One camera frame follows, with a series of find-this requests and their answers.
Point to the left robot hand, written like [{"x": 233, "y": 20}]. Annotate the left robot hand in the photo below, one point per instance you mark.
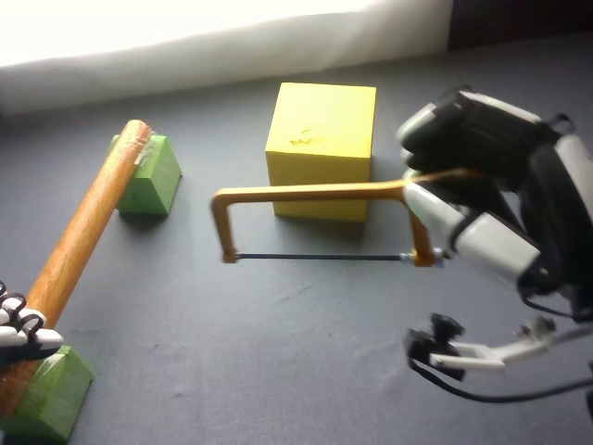
[{"x": 28, "y": 334}]

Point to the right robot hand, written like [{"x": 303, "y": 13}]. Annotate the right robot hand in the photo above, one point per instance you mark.
[{"x": 486, "y": 139}]

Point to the round wooden rod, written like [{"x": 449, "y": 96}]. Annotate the round wooden rod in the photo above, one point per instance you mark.
[{"x": 88, "y": 213}]

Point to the green wooden support block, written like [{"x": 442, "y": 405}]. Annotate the green wooden support block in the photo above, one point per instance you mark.
[
  {"x": 150, "y": 185},
  {"x": 55, "y": 398}
]

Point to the yellow wooden cube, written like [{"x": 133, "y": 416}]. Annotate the yellow wooden cube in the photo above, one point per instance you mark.
[{"x": 319, "y": 130}]

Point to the grey table cloth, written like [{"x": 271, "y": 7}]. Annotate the grey table cloth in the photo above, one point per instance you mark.
[{"x": 278, "y": 347}]

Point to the white backdrop cloth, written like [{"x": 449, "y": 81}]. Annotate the white backdrop cloth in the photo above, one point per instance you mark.
[{"x": 231, "y": 51}]

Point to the black wrist camera white bracket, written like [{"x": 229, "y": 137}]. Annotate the black wrist camera white bracket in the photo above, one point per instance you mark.
[{"x": 426, "y": 347}]

